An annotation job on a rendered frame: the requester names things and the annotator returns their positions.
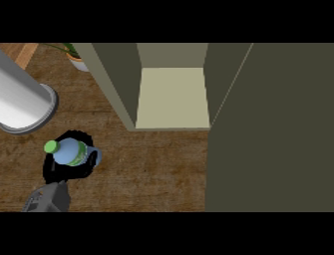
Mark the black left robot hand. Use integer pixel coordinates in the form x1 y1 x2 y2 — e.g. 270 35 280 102
42 129 100 184

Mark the blue green-capped water bottle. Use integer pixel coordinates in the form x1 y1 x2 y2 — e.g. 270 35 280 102
43 136 104 167

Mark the olive green cabinet door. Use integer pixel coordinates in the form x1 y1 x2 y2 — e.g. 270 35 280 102
203 43 334 213

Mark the white cylinder with grey rim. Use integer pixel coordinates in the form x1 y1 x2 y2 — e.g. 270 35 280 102
0 43 61 135

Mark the potted green plant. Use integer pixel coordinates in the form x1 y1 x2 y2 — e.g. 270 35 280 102
42 43 92 73

